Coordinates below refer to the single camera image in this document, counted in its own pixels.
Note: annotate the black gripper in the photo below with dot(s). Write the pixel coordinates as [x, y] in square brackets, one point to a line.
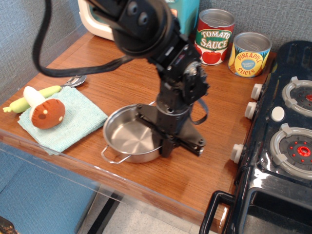
[173, 125]

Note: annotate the metal pot with handles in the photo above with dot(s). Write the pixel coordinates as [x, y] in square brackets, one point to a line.
[128, 139]

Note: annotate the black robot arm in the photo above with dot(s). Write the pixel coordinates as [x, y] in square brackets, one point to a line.
[148, 29]

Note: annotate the light blue cloth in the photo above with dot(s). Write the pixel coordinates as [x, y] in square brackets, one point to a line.
[82, 117]

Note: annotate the metal spoon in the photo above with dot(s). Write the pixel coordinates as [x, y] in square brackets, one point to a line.
[75, 81]

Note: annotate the black toy stove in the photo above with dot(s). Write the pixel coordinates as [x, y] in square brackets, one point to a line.
[273, 184]

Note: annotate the tomato sauce can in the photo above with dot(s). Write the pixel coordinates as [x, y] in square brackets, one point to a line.
[213, 34]

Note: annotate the pineapple slices can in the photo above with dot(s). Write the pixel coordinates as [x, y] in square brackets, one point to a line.
[249, 54]

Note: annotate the plush brown mushroom toy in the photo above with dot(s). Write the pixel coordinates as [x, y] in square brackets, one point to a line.
[45, 113]

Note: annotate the clear acrylic table guard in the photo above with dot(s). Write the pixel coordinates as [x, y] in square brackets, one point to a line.
[46, 192]

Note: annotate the toy microwave teal and cream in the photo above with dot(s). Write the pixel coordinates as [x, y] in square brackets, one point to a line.
[186, 11]

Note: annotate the green plush vegetable toy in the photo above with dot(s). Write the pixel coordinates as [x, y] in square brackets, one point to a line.
[21, 104]

